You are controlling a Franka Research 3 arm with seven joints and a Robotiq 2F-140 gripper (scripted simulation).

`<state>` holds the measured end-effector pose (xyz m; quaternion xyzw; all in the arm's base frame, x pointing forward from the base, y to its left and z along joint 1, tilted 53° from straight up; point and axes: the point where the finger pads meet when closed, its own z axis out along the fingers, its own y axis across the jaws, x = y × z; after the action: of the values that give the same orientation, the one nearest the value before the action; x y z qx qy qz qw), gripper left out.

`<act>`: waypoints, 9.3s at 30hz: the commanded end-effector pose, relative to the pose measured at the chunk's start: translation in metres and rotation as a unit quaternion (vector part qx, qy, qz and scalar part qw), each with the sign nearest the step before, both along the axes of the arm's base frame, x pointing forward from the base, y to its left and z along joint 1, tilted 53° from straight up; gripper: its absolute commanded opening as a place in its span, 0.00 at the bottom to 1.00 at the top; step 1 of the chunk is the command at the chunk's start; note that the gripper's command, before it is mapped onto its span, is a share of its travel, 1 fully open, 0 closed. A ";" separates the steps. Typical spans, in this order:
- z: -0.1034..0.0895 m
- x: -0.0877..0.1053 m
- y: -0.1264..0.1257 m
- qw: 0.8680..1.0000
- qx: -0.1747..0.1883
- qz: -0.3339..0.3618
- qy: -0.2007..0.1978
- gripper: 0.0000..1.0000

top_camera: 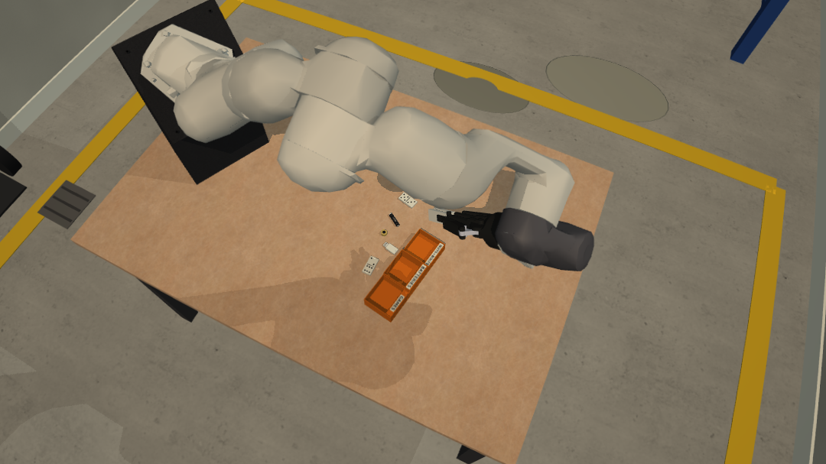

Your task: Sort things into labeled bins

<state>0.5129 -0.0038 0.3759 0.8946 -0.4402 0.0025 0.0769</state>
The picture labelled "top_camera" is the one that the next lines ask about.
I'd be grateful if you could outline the orange three-compartment bin rack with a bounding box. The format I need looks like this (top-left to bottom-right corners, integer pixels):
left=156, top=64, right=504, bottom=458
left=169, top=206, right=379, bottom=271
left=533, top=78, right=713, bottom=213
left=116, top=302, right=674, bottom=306
left=364, top=229, right=445, bottom=323

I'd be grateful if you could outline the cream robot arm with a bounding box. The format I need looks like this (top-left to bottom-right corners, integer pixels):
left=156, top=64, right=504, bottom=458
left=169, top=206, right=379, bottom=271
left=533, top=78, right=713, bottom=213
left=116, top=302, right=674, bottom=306
left=141, top=24, right=594, bottom=271

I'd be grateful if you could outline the white domino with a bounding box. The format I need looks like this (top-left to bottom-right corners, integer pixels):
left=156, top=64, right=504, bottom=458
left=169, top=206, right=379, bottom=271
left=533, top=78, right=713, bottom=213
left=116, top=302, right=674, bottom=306
left=362, top=256, right=379, bottom=276
left=398, top=192, right=418, bottom=208

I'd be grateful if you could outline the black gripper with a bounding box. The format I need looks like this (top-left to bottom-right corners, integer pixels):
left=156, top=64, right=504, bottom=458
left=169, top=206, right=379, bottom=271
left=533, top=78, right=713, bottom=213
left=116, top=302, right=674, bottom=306
left=428, top=207, right=502, bottom=250

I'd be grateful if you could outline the grey usb stick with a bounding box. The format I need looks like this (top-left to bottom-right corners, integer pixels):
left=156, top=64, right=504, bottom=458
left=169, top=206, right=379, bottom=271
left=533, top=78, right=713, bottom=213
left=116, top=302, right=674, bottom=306
left=383, top=242, right=398, bottom=255

